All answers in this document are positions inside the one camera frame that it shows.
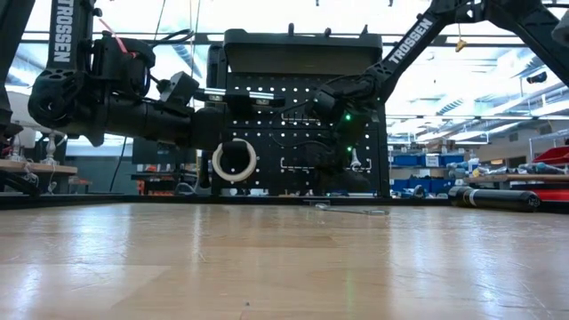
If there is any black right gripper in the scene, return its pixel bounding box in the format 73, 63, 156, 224
313, 148, 373, 195

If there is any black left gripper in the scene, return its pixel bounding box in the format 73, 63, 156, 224
189, 104, 236, 153

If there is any white tape roll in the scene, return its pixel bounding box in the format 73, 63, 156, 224
211, 137, 258, 183

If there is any silver black spirit level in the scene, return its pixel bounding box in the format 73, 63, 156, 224
195, 87, 286, 108

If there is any black peg board cart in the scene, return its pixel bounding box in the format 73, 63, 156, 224
206, 28, 391, 199

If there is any black monitor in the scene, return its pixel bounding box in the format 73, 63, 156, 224
132, 136, 199, 165

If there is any black flashlight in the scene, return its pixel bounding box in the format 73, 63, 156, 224
447, 186, 541, 213

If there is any white shaded table lamp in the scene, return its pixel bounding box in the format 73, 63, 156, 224
40, 128, 63, 166

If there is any wooden background desk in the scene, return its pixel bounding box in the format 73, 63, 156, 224
0, 158, 79, 175

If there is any wooden workbench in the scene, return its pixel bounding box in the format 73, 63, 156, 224
464, 173, 569, 184

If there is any red plastic tray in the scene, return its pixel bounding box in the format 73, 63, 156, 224
531, 188, 569, 204

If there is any red storage bin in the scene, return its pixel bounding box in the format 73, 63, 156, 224
532, 146, 569, 166

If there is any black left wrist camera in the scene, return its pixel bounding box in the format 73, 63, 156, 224
158, 70, 201, 108

